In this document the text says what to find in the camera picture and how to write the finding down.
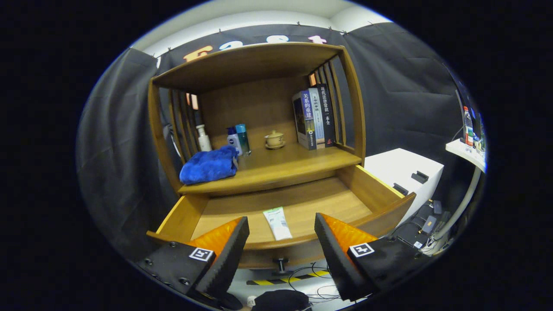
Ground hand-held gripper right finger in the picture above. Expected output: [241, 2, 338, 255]
[314, 213, 428, 301]

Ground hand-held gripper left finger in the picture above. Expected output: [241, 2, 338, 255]
[136, 216, 250, 305]

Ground white green cream tube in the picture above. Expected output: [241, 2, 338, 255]
[263, 206, 293, 241]

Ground wooden countertop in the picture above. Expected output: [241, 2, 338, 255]
[178, 143, 362, 195]

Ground wooden cabinet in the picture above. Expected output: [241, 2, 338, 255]
[147, 42, 417, 270]

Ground yellow black floor strip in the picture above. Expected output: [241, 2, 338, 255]
[246, 270, 331, 286]

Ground dark rounded object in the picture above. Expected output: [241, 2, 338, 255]
[253, 289, 311, 311]

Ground blue towel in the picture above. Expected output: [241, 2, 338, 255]
[179, 146, 239, 185]

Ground white blue lotion bottle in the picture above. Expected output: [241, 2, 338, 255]
[226, 127, 242, 156]

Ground white pump bottle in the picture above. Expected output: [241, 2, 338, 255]
[196, 124, 212, 152]

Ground teal bottle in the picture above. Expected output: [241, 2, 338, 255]
[235, 124, 251, 155]

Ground beige lidded tea cup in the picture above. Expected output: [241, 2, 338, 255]
[264, 130, 286, 150]

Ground blue spine book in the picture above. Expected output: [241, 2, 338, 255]
[292, 90, 317, 151]

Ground white spine book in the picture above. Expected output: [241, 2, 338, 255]
[308, 87, 325, 149]

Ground black spine book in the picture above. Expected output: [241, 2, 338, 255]
[315, 84, 336, 147]

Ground white desk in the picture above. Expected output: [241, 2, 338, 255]
[428, 138, 486, 255]

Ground red cap water bottle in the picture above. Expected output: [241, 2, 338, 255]
[464, 106, 474, 152]

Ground floor cables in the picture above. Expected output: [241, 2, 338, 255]
[287, 261, 342, 303]

